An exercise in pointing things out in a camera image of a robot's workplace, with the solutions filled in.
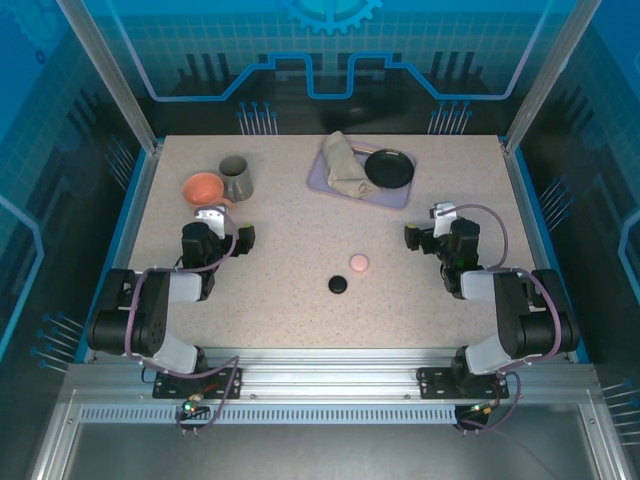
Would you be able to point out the orange ceramic cup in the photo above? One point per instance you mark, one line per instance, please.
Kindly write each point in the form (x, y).
(202, 190)

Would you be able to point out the black round plate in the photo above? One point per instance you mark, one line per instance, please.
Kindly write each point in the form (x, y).
(390, 169)

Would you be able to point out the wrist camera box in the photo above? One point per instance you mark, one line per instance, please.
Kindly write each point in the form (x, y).
(442, 217)
(211, 220)

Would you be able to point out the blue table side rail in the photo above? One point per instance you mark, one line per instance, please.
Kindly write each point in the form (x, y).
(125, 225)
(541, 225)

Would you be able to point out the pink earbud charging case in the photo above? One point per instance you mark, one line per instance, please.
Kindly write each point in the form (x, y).
(359, 263)

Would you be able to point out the grey ceramic mug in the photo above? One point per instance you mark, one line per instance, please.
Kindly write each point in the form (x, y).
(240, 187)

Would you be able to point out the beige folded cloth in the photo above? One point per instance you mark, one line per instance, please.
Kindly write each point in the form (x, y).
(342, 165)

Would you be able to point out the aluminium mounting rail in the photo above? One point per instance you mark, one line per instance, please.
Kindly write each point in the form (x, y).
(325, 372)

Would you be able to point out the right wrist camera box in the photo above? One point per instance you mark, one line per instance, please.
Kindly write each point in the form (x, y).
(442, 217)

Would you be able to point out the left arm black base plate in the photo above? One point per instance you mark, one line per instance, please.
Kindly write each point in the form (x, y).
(165, 387)

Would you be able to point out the lavender plastic tray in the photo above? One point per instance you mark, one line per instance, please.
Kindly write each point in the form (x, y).
(395, 197)

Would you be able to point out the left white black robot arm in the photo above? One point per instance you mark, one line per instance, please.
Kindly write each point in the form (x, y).
(150, 310)

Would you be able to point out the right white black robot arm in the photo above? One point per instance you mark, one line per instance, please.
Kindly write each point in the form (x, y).
(515, 310)

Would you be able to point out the wooden utensil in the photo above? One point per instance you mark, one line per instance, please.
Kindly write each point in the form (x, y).
(362, 148)

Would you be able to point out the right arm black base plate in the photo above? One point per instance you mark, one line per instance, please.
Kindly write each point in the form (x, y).
(435, 382)

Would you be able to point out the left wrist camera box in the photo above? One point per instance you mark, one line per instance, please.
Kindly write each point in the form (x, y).
(211, 220)

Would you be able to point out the aluminium frame post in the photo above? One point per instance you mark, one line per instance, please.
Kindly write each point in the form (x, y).
(112, 75)
(547, 75)

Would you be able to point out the small connector with LED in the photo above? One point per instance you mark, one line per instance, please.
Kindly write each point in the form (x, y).
(189, 407)
(482, 407)

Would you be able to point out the black earbud charging case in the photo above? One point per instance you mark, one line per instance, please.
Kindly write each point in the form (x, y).
(338, 284)

